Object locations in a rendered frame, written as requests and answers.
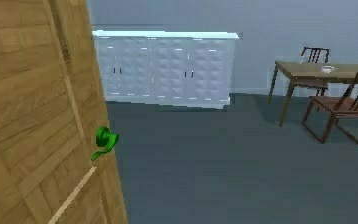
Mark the white bowl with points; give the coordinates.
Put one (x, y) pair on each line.
(327, 69)

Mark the white sideboard cupboard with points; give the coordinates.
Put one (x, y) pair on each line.
(163, 70)

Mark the olive wooden dining table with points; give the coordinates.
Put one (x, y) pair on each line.
(307, 71)

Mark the light wooden room door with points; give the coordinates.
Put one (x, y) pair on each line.
(33, 110)

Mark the dark brown wooden chair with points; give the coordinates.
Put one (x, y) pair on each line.
(343, 106)
(315, 55)

